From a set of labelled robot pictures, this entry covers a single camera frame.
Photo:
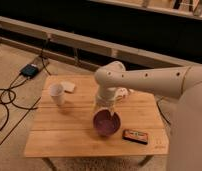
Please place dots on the beige cylindrical gripper body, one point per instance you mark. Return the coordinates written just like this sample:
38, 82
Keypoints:
105, 98

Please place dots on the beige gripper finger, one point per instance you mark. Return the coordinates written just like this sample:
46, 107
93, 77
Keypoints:
111, 114

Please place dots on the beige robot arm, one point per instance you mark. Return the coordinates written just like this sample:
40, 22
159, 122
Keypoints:
181, 85

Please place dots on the purple bowl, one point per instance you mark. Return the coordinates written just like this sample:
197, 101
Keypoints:
104, 124

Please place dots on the black orange candy box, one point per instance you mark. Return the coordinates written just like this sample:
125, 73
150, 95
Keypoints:
135, 136

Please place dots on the long wooden beam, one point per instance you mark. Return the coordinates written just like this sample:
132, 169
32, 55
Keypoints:
105, 48

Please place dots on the wooden table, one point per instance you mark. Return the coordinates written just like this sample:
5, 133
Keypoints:
67, 131

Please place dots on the white paper cup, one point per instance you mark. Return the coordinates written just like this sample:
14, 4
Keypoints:
56, 91

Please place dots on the black power adapter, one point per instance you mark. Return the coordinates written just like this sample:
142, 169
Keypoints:
29, 71

